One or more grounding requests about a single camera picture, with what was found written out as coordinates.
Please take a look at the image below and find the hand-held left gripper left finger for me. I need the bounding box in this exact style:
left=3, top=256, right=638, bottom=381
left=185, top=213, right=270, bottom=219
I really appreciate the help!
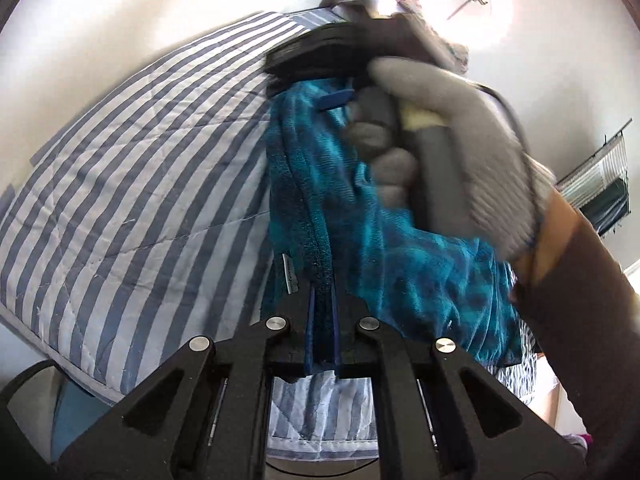
left=57, top=285, right=316, bottom=480

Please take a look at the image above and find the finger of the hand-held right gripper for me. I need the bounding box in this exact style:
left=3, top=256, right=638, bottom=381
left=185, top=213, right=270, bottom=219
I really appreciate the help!
left=316, top=86, right=357, bottom=112

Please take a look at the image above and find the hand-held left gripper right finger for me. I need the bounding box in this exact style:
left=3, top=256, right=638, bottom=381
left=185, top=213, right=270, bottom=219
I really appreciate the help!
left=331, top=285, right=586, bottom=480

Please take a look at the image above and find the teal plaid fleece jacket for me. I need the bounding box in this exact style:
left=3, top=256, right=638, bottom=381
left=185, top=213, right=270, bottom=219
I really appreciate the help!
left=262, top=77, right=523, bottom=368

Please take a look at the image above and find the person's right forearm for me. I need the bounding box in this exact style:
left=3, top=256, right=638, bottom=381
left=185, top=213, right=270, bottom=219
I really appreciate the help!
left=510, top=185, right=640, bottom=461

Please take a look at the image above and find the person's right hand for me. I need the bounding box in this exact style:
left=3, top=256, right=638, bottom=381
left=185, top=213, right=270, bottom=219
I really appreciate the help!
left=345, top=56, right=558, bottom=263

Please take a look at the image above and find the ceiling fan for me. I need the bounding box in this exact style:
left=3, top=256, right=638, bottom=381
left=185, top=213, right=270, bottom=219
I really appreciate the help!
left=446, top=0, right=492, bottom=22

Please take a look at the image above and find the blue white striped quilt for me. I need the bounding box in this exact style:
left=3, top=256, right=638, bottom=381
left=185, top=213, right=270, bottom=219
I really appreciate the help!
left=0, top=10, right=381, bottom=461

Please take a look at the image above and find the light blue bed sheet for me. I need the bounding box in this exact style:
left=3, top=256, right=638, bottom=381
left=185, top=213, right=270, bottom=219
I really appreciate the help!
left=51, top=377, right=120, bottom=467

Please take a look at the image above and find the white slatted box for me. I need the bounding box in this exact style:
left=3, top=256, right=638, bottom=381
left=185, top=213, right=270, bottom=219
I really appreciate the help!
left=556, top=139, right=625, bottom=207

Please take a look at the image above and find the dark green cloth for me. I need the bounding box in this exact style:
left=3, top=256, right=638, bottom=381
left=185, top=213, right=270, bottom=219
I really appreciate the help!
left=584, top=179, right=629, bottom=237

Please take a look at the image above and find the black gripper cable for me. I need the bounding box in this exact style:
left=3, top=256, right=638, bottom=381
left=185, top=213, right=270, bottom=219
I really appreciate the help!
left=470, top=80, right=546, bottom=221

